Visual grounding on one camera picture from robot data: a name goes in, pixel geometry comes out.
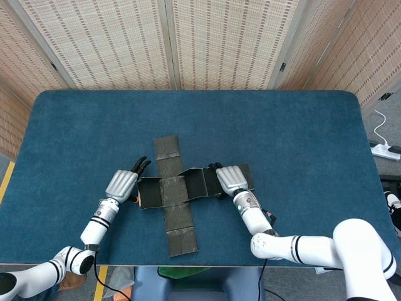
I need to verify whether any black and white shoe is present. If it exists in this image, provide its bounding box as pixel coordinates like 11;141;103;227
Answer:
384;190;401;238

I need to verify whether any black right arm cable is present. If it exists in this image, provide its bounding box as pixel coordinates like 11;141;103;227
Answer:
258;208;279;235

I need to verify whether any orange item on floor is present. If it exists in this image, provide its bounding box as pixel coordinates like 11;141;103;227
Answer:
113;287;134;301

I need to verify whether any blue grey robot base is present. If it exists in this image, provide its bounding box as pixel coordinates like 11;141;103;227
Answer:
130;266;266;301

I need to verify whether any left robot hand orange thumb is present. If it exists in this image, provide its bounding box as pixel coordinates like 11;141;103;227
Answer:
105;156;152;204

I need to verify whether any woven folding screen panel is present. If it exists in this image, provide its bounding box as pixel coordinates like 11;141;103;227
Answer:
0;83;32;157
360;59;401;115
18;0;175;91
164;0;310;91
272;0;401;109
0;0;76;109

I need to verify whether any dark cardboard folding box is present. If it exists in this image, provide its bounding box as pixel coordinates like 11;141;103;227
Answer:
137;135;251;258

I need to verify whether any yellow floor tape strip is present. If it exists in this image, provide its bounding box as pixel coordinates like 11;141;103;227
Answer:
0;161;16;204
93;265;109;301

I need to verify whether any white power cable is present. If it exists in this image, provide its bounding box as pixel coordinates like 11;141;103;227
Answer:
374;109;391;148

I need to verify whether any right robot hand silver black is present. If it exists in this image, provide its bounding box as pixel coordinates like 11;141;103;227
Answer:
208;162;255;200

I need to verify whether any brown leather shoe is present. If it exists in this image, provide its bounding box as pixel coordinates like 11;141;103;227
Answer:
58;272;88;292

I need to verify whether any white power strip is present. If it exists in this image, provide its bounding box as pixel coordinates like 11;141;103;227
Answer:
370;141;401;161

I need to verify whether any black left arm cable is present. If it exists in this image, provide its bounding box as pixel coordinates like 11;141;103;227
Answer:
93;249;134;301

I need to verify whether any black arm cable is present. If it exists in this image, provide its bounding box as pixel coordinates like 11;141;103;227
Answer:
258;208;279;235
93;249;134;301

